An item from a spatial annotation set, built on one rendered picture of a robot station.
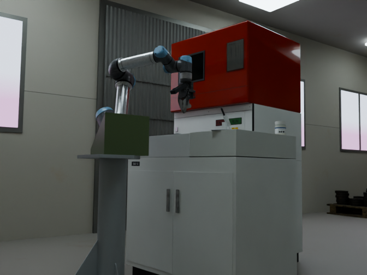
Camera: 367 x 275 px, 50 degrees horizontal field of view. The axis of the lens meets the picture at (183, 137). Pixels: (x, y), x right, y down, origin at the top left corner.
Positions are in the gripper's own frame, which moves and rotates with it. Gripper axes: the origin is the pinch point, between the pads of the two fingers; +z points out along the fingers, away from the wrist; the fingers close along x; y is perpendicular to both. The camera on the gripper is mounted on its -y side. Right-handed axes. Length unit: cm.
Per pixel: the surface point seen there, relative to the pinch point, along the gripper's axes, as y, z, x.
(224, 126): 23.3, 8.5, -14.0
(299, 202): 124, 62, -11
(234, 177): -4, 40, -44
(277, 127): 48, 9, -37
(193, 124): 59, 0, 48
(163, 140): -4.0, 18.1, 14.0
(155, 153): -4.0, 26.4, 21.3
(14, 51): -19, -81, 229
